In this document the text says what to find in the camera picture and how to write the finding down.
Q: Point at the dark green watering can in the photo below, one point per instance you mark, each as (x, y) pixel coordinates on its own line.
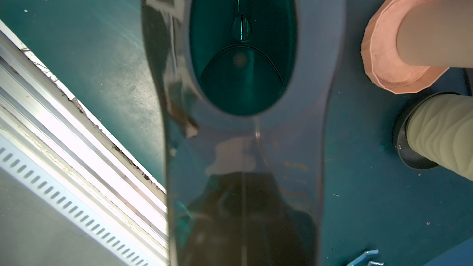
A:
(243, 87)

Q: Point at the small beige succulent pot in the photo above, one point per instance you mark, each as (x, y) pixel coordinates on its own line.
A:
(438, 33)

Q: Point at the black saucer under green pot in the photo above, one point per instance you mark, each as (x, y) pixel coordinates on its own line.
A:
(399, 134)

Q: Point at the blue yellow garden fork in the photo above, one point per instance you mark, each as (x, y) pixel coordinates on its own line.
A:
(367, 258)

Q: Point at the pink saucer under beige pot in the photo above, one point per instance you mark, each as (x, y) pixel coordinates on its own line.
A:
(381, 60)

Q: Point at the pale green succulent pot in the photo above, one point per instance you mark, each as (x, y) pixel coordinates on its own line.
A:
(441, 130)

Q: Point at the aluminium front rail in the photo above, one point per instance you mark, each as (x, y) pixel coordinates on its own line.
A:
(61, 153)

